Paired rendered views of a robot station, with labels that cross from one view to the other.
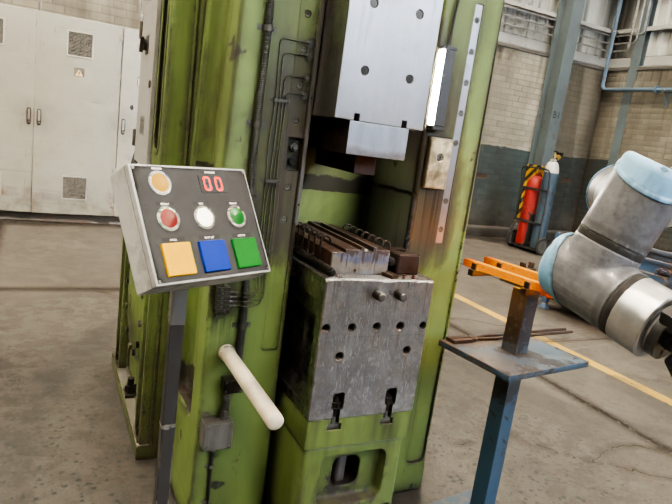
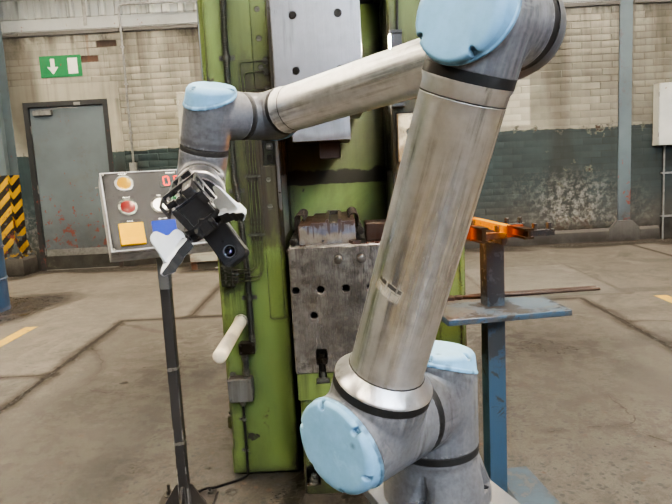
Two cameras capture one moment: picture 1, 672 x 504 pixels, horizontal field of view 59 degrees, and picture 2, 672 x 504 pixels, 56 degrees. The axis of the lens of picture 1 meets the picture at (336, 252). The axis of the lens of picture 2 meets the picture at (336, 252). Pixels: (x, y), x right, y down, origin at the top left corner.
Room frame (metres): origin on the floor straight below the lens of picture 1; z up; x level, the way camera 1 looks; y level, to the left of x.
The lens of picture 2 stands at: (-0.16, -1.12, 1.19)
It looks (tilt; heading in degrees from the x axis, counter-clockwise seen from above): 8 degrees down; 28
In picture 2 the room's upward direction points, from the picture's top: 3 degrees counter-clockwise
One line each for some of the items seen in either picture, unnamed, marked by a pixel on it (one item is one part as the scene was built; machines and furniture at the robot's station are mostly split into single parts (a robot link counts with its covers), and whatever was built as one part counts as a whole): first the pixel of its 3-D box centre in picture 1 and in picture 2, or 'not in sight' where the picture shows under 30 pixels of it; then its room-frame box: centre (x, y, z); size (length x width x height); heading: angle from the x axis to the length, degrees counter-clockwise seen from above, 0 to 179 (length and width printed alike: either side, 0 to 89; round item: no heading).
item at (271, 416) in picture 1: (248, 384); (231, 337); (1.51, 0.19, 0.62); 0.44 x 0.05 x 0.05; 27
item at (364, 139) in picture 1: (346, 136); (322, 129); (1.94, 0.02, 1.32); 0.42 x 0.20 x 0.10; 27
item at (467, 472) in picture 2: not in sight; (436, 466); (0.84, -0.77, 0.65); 0.19 x 0.19 x 0.10
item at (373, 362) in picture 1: (334, 319); (345, 292); (1.97, -0.03, 0.69); 0.56 x 0.38 x 0.45; 27
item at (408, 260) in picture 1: (399, 260); (377, 229); (1.89, -0.21, 0.95); 0.12 x 0.08 x 0.06; 27
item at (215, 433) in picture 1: (215, 431); (241, 388); (1.69, 0.30, 0.36); 0.09 x 0.07 x 0.12; 117
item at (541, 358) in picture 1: (513, 353); (492, 307); (1.86, -0.63, 0.70); 0.40 x 0.30 x 0.02; 125
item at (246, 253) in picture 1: (245, 253); not in sight; (1.42, 0.22, 1.01); 0.07 x 0.05 x 0.07; 142
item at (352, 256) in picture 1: (331, 245); (327, 225); (1.94, 0.02, 0.96); 0.42 x 0.20 x 0.09; 27
